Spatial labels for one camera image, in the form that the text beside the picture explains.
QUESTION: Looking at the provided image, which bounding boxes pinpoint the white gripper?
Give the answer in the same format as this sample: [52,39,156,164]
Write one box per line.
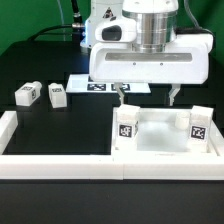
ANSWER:
[89,33,213,106]

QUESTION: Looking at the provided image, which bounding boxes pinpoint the white square table top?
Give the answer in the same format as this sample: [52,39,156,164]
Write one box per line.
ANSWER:
[111,108,224,158]

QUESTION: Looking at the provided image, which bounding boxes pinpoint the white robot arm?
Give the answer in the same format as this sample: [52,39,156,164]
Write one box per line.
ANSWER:
[89,0,214,102]

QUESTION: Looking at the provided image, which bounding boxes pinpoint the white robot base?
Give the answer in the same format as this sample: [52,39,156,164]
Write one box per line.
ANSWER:
[80,0,123,53]

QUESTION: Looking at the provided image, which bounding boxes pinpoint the white marker sheet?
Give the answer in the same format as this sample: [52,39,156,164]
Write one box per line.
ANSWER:
[66,74,151,93]

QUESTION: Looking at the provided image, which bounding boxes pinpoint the white U-shaped obstacle fence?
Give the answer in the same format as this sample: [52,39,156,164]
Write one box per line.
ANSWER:
[0,110,224,181]

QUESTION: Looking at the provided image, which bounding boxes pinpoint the black cable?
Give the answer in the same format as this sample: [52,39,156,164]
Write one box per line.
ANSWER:
[27,0,86,42]

